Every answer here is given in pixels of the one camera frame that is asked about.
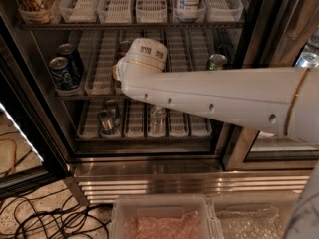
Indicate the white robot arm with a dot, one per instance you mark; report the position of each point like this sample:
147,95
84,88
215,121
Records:
281,101

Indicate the front blue pepsi can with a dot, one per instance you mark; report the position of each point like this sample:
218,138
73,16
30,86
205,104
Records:
61,74

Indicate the rear red coke can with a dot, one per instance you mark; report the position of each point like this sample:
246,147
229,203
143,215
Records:
123,47

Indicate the rear silver blue can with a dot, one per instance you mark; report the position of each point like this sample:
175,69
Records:
113,107

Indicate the right clear plastic bin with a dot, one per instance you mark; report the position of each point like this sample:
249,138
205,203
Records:
254,215

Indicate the open fridge door left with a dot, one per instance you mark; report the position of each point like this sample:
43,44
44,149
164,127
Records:
19,112

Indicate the stainless steel fridge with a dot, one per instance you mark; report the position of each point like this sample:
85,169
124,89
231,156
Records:
100,168

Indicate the rear blue pepsi can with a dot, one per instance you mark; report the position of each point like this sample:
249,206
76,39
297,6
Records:
71,53

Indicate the closed glass fridge door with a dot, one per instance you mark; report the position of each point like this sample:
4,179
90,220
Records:
274,34

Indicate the clear plastic bin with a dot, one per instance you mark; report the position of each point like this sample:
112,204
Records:
254,215
164,216

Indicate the green soda can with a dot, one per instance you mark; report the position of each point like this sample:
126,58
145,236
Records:
216,62

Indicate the left clear plastic bin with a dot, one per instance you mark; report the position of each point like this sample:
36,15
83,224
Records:
164,216

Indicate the blue pepsi can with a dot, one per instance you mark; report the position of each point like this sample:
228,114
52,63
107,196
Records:
61,74
71,53

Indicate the clear water bottle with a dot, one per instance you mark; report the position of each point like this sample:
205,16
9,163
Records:
157,121

